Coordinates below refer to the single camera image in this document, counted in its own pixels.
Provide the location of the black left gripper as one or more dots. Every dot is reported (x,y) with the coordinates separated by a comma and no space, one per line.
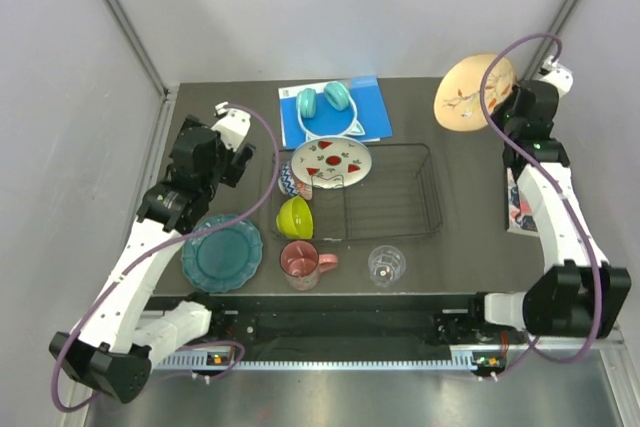
(238,164)

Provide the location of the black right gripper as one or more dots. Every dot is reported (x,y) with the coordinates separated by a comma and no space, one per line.
(515,93)

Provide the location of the orange floral plate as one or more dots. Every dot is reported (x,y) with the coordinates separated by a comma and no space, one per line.
(457,100)

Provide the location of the patterned blue red bowl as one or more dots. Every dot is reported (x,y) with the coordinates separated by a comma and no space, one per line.
(291,186)

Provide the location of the lime green bowl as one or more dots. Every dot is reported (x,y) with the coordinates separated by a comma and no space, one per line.
(295,220)

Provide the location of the white watermelon pattern plate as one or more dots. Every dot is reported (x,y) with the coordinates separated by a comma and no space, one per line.
(331,162)

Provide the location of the teal scalloped plate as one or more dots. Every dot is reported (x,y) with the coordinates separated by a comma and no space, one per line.
(224,260)

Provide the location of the pink glass mug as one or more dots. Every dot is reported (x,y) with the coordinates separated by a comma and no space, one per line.
(303,265)

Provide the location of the black wire dish rack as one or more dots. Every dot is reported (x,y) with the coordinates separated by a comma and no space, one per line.
(397,199)

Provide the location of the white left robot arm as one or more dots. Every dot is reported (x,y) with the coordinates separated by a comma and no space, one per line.
(107,350)

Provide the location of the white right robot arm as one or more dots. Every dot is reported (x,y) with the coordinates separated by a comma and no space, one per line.
(580,293)

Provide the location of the teal cat ear headphones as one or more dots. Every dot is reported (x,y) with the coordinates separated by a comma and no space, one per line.
(331,112)

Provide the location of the blue folder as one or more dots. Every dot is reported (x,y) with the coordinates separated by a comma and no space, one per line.
(367,95)

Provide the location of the clear drinking glass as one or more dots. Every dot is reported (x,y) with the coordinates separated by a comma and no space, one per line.
(387,264)

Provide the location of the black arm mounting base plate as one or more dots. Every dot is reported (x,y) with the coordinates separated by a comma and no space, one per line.
(431,318)

